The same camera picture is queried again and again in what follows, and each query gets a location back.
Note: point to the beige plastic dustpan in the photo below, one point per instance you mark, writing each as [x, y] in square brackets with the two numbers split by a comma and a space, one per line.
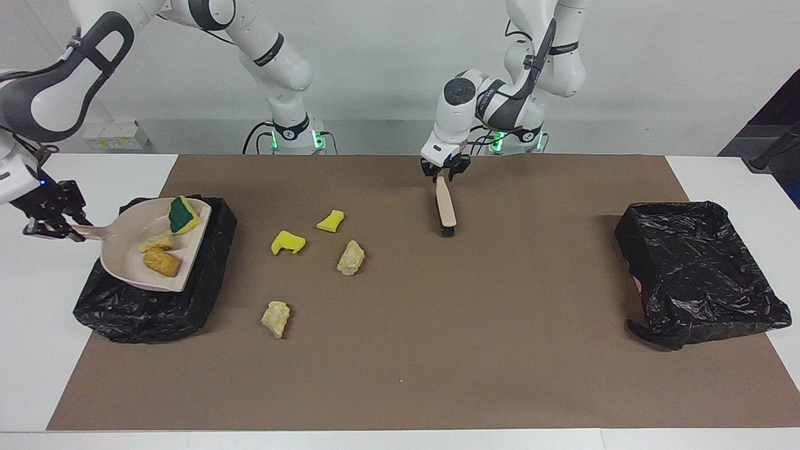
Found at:
[125, 250]

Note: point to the orange sponge block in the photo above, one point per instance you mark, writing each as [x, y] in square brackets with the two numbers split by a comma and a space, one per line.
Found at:
[162, 262]

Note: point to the small beige sponge chunk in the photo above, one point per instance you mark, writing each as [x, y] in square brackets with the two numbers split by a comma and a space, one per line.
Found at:
[156, 242]

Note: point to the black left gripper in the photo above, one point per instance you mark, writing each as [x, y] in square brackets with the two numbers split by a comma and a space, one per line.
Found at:
[445, 167]

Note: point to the black clamp stand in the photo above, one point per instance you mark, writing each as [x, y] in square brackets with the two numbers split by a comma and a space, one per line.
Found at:
[772, 150]

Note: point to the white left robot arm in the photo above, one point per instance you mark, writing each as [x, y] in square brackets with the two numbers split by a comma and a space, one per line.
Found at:
[450, 119]

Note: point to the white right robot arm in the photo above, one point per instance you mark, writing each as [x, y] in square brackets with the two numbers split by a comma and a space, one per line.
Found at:
[56, 106]

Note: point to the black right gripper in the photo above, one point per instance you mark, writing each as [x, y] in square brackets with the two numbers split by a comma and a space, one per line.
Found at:
[47, 200]

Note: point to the notched yellow sponge piece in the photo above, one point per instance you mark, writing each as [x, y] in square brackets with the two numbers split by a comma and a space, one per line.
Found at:
[286, 242]

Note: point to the brown table mat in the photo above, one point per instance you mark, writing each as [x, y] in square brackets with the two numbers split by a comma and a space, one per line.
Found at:
[437, 400]

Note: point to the small curved yellow sponge piece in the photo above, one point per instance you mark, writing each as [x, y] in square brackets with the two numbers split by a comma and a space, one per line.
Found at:
[330, 222]

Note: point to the yellow and green sponge piece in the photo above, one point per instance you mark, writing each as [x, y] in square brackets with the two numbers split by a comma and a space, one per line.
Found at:
[182, 215]

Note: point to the white power strip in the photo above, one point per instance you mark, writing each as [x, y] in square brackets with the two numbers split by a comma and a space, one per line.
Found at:
[119, 136]

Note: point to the bin lined with black bag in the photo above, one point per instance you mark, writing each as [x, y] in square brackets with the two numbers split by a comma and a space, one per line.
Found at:
[156, 312]
[700, 275]

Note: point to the dark blue panel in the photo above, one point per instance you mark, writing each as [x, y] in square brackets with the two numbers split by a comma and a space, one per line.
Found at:
[781, 100]

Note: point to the beige hand brush black bristles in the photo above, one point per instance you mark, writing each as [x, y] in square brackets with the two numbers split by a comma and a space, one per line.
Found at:
[445, 206]

